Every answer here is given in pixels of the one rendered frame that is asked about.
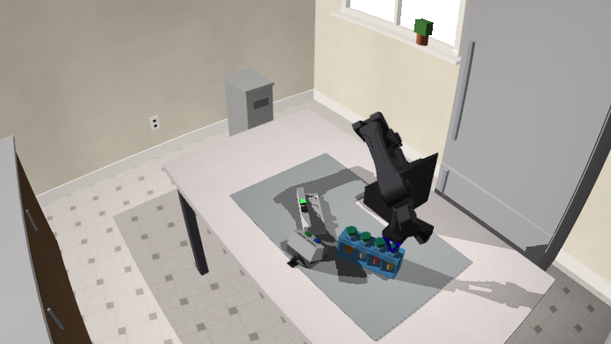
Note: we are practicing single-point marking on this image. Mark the grey flat mat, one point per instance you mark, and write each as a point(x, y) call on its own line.
point(376, 303)

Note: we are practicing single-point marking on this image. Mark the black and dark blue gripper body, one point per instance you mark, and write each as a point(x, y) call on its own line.
point(388, 232)

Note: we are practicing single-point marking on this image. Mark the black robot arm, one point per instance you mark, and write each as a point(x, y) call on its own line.
point(396, 191)

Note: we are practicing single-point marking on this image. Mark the blue tube rack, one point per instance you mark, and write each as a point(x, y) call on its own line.
point(371, 250)

